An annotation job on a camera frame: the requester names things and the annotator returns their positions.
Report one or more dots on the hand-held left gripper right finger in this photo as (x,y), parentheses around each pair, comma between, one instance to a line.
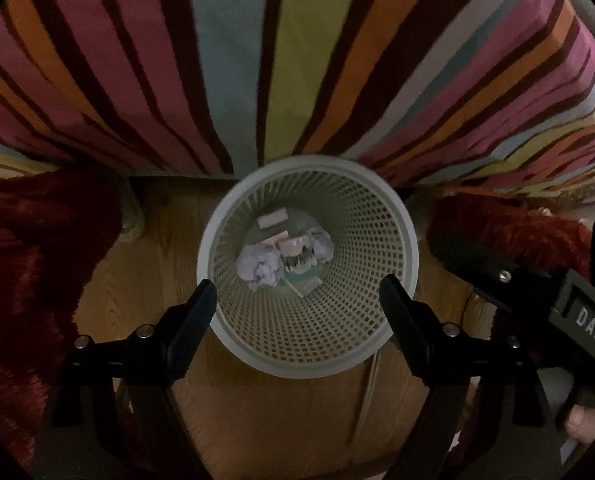
(402,320)

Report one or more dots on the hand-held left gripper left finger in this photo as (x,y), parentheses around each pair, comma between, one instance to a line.
(192,322)

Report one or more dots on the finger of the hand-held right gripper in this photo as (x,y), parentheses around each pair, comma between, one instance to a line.
(482,275)

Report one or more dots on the white mesh wastebasket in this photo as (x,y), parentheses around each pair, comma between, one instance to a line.
(357,285)

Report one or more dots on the white paper ball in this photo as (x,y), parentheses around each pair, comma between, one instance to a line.
(322,245)
(260,265)

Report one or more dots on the small teal and white box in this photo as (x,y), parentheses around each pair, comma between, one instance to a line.
(302,284)

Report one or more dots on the small eyelash print box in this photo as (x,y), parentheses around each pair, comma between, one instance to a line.
(296,254)

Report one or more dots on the person's right hand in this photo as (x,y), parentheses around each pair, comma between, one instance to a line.
(585,422)

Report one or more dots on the dark red fluffy rug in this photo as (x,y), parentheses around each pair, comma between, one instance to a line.
(27,260)
(502,230)

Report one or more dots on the cream bed leg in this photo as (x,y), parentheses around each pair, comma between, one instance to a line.
(132,220)

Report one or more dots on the colourful striped bed sheet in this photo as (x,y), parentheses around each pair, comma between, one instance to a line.
(297,60)

